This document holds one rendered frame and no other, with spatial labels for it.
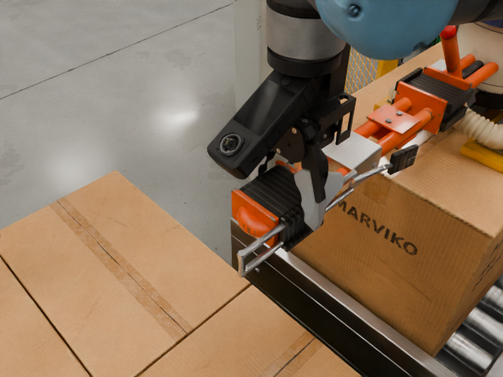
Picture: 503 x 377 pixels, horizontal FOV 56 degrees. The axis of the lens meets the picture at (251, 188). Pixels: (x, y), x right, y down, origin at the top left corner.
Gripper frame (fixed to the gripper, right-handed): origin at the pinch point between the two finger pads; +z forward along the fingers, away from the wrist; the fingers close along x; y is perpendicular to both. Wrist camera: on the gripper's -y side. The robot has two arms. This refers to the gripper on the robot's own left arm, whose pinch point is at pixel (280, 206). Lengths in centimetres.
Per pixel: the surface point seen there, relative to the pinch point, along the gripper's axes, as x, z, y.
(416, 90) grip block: 1.3, -2.6, 31.2
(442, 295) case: -15.0, 31.0, 28.2
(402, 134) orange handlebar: -2.6, -1.2, 21.9
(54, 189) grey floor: 152, 108, 14
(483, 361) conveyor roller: -26, 53, 38
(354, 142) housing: 0.6, -1.4, 15.1
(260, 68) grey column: 98, 55, 93
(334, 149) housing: 1.5, -1.4, 11.8
